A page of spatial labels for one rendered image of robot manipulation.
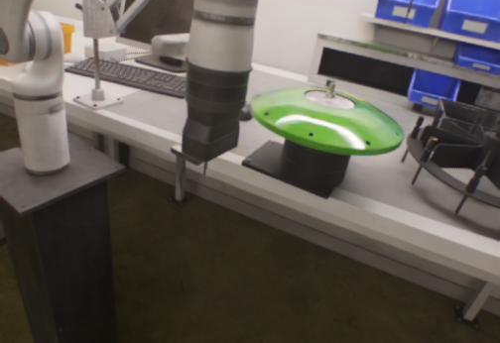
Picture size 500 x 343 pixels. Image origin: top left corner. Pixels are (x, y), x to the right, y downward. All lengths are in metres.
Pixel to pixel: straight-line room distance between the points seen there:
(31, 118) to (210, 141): 0.46
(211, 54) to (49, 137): 0.50
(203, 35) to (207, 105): 0.08
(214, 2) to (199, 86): 0.09
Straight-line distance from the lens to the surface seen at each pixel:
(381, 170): 0.89
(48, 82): 0.76
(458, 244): 0.74
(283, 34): 1.66
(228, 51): 0.37
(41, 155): 0.82
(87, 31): 0.97
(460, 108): 1.36
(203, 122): 0.40
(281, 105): 0.64
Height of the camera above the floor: 1.29
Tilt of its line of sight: 26 degrees down
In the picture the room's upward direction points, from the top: 9 degrees clockwise
